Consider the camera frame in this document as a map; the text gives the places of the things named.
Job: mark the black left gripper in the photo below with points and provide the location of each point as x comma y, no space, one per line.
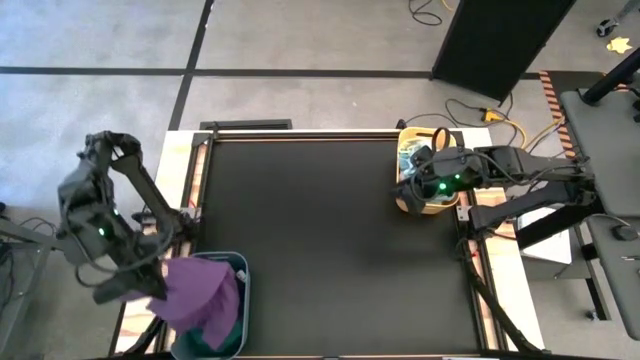
130,287

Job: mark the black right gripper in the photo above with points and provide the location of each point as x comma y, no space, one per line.
455,167

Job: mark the purple microfiber towel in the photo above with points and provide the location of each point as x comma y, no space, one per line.
200,300

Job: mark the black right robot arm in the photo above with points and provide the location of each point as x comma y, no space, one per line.
525,162

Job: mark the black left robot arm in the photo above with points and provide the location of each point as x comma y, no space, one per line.
145,190

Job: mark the yellow plastic basket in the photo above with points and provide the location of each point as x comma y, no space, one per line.
407,134

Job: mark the yellow power plug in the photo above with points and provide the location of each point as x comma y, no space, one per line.
492,116

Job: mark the grey metal stand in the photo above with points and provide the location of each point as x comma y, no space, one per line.
20,300

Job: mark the grey-blue plastic basket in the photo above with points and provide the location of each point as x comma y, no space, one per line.
246,300

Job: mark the white box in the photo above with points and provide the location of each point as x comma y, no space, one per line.
550,247

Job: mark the hazard striped floor mat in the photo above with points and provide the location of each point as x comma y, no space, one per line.
550,95

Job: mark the black standing panel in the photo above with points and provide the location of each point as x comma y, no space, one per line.
500,45

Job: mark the grey desk top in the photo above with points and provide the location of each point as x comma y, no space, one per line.
615,165

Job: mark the black desk leg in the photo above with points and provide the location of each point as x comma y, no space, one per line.
597,285

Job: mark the black computer mouse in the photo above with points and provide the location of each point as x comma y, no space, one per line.
625,233

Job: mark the black pole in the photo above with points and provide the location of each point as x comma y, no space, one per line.
610,80

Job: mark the yellow star paper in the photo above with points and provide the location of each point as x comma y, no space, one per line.
619,45

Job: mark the black caster wheel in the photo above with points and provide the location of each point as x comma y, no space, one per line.
606,27

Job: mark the metal corner bracket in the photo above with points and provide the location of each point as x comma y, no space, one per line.
462,213

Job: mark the table edge frame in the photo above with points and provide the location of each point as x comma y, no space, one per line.
172,160

